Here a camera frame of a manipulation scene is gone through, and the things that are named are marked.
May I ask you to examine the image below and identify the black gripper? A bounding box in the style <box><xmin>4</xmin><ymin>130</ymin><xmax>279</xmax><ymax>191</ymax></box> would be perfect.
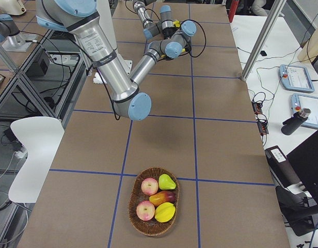
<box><xmin>182</xmin><ymin>39</ymin><xmax>192</xmax><ymax>53</ymax></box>
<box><xmin>163</xmin><ymin>25</ymin><xmax>178</xmax><ymax>39</ymax></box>

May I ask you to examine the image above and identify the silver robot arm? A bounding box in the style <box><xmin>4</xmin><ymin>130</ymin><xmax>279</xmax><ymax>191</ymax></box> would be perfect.
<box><xmin>132</xmin><ymin>0</ymin><xmax>179</xmax><ymax>40</ymax></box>
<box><xmin>36</xmin><ymin>1</ymin><xmax>197</xmax><ymax>120</ymax></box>

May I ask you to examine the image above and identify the brown wicker basket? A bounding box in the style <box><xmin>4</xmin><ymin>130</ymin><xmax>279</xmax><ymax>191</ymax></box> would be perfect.
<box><xmin>128</xmin><ymin>167</ymin><xmax>179</xmax><ymax>237</ymax></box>

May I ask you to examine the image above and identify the blue teach pendant far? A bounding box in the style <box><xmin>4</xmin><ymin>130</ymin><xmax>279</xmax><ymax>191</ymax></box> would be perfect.
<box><xmin>279</xmin><ymin>64</ymin><xmax>315</xmax><ymax>93</ymax></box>

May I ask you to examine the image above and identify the blue teach pendant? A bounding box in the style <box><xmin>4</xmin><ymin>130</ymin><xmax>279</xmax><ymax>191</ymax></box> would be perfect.
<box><xmin>279</xmin><ymin>64</ymin><xmax>315</xmax><ymax>93</ymax></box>
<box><xmin>291</xmin><ymin>94</ymin><xmax>318</xmax><ymax>129</ymax></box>

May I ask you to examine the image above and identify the green pear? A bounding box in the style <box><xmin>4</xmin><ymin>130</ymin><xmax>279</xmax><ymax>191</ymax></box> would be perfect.
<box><xmin>158</xmin><ymin>174</ymin><xmax>176</xmax><ymax>190</ymax></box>

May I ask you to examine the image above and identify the pink apple far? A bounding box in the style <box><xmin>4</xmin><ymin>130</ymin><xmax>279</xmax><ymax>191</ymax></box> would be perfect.
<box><xmin>141</xmin><ymin>177</ymin><xmax>158</xmax><ymax>196</ymax></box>

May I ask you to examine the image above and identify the pink apple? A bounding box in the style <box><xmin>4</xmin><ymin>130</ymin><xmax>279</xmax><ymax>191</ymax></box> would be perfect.
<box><xmin>136</xmin><ymin>201</ymin><xmax>155</xmax><ymax>221</ymax></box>
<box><xmin>141</xmin><ymin>177</ymin><xmax>158</xmax><ymax>196</ymax></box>

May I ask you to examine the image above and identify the blue teach pendant near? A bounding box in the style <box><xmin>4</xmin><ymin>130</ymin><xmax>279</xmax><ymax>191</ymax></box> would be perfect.
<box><xmin>291</xmin><ymin>94</ymin><xmax>318</xmax><ymax>129</ymax></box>

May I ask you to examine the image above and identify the red yellow mango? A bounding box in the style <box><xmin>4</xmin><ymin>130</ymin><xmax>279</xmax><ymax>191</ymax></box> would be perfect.
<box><xmin>149</xmin><ymin>191</ymin><xmax>176</xmax><ymax>207</ymax></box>

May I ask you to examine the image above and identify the black label printer box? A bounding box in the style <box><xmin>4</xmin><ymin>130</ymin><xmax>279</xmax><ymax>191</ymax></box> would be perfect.
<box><xmin>265</xmin><ymin>146</ymin><xmax>304</xmax><ymax>188</ymax></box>

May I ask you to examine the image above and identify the black monitor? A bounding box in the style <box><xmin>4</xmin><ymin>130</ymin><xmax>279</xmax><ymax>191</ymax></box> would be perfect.
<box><xmin>288</xmin><ymin>130</ymin><xmax>318</xmax><ymax>203</ymax></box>

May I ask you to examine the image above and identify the yellow starfruit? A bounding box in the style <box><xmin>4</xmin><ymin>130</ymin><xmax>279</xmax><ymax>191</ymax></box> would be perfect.
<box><xmin>154</xmin><ymin>202</ymin><xmax>176</xmax><ymax>223</ymax></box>

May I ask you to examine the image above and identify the pink apple near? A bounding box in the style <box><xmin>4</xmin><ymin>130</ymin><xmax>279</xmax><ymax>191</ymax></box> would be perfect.
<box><xmin>136</xmin><ymin>201</ymin><xmax>155</xmax><ymax>221</ymax></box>

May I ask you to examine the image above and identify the aluminium frame post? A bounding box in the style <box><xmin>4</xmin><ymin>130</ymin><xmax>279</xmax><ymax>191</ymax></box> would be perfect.
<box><xmin>241</xmin><ymin>0</ymin><xmax>286</xmax><ymax>81</ymax></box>

